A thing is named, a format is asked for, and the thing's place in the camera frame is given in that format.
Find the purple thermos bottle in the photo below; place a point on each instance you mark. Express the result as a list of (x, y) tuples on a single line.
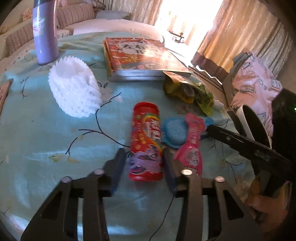
[(45, 34)]

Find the red picture book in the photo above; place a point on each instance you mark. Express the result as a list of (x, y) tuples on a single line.
[(138, 58)]

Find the white foam fruit net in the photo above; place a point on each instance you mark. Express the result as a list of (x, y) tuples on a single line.
[(71, 88)]

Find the striped pillow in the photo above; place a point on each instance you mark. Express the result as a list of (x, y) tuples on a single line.
[(75, 15), (19, 40)]

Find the white plush bear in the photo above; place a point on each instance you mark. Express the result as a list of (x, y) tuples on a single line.
[(26, 13)]

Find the pink candy wrapper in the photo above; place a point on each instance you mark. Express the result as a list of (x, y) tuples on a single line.
[(190, 148)]

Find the pink corner sofa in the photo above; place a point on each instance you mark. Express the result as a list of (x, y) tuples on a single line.
[(111, 25)]

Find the blue round scrubber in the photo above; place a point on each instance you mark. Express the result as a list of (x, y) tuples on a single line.
[(173, 131)]

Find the white black bowl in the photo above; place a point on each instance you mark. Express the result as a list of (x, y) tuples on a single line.
[(252, 122)]

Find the yellow green snack packet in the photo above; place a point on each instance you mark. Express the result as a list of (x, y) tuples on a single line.
[(185, 90)]

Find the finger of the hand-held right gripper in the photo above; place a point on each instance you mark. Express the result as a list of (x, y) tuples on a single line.
[(231, 139)]

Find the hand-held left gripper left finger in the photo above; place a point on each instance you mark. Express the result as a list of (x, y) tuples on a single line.
[(116, 166)]

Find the person's right hand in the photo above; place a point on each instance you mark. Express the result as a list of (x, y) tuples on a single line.
[(270, 206)]

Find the light blue floral tablecloth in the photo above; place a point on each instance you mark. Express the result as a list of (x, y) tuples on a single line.
[(57, 143)]

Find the red candy tube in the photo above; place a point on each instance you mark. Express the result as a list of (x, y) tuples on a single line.
[(145, 143)]

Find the beige curtain with brown hem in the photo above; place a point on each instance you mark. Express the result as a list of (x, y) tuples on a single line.
[(240, 34)]

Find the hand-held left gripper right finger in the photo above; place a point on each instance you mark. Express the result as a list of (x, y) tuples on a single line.
[(170, 168)]

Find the pink patterned pillow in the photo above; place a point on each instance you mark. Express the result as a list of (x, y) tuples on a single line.
[(254, 85)]

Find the grey cushion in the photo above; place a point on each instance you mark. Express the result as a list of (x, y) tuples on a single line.
[(111, 14)]

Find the pink patterned flat box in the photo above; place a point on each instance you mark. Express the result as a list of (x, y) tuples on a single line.
[(4, 95)]

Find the grey chair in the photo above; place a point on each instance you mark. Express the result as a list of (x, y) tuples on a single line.
[(231, 78)]

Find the beige patterned curtain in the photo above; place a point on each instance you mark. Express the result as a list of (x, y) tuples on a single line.
[(131, 11)]

